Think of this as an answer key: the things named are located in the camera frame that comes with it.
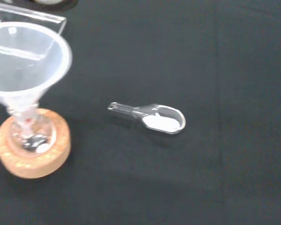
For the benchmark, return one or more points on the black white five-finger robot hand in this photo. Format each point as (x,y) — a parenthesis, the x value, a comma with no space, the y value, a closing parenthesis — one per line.
(53,6)

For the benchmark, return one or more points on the black bench cloth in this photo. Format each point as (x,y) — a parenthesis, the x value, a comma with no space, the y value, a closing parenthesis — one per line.
(201,70)

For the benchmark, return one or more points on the clear acrylic funnel stand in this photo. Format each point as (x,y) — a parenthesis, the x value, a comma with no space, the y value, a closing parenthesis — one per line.
(37,17)

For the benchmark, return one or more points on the clear round-bottom flask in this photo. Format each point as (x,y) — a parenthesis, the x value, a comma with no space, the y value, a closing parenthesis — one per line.
(30,138)

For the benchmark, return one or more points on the translucent plastic funnel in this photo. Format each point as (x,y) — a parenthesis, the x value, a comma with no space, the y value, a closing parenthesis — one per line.
(25,58)

